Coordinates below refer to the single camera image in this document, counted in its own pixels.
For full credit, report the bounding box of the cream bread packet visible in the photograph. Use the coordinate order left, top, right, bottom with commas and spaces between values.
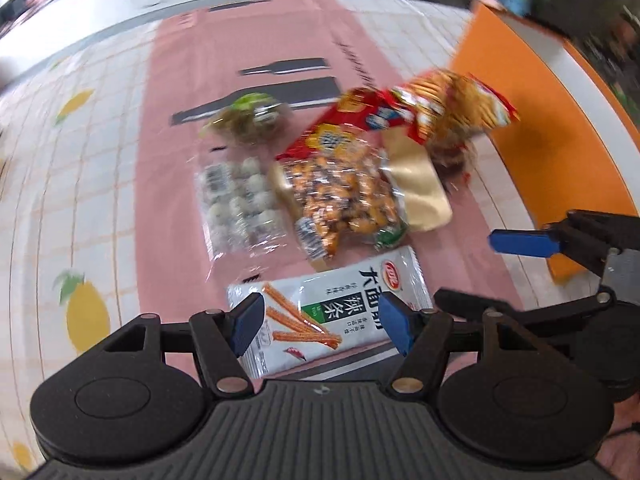
384, 127, 454, 233

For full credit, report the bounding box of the green snack bag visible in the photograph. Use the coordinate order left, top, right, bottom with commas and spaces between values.
200, 91, 295, 147

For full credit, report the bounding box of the chocolate bun packet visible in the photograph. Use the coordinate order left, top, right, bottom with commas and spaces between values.
429, 135, 483, 183

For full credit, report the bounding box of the person's right forearm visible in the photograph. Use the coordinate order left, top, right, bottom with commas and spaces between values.
595, 402, 640, 478

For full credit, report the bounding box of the orange fries snack bag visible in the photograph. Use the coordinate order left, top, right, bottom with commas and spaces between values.
392, 69, 521, 148

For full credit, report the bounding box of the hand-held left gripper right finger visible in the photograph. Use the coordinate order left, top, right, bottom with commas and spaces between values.
378, 292, 557, 395

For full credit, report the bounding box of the pink cutlery print mat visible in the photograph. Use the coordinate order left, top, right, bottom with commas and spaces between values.
135, 0, 526, 381

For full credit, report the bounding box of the orange storage box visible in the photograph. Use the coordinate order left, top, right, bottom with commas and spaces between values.
449, 1, 640, 283

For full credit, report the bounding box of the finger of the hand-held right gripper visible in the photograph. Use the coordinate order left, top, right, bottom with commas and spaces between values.
434, 287, 618, 332
489, 209, 640, 281

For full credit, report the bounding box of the clear bag of orange nuts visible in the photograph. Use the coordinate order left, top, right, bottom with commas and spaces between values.
270, 152, 407, 263

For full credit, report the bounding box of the white green spicy strip packet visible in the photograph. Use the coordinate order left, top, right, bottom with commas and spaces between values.
226, 245, 434, 381

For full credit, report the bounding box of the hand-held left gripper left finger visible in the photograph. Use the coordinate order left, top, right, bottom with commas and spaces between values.
101, 292, 266, 398

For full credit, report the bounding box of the clear bag of white balls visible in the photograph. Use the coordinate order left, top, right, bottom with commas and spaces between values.
194, 156, 287, 262

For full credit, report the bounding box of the red cracker packet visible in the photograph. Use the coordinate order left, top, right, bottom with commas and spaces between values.
276, 86, 416, 161

